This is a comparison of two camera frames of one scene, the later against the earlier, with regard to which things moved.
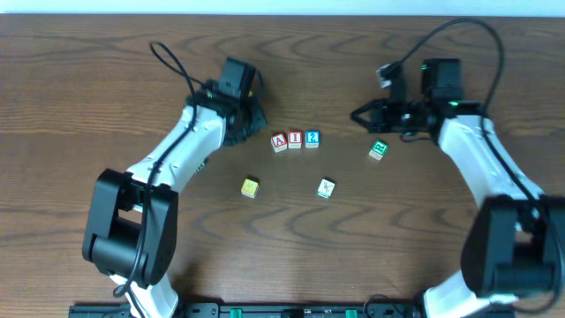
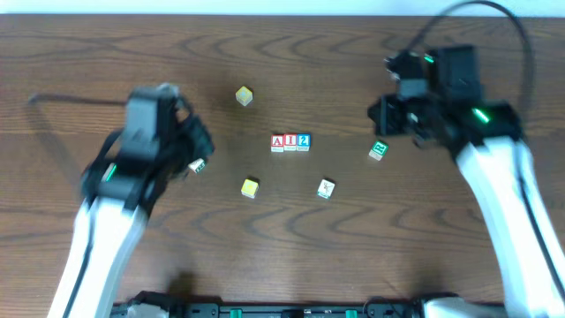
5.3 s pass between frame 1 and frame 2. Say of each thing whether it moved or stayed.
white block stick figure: stayed
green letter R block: stayed
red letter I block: moved
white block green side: stayed
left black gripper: moved
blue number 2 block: moved
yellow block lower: stayed
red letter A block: stayed
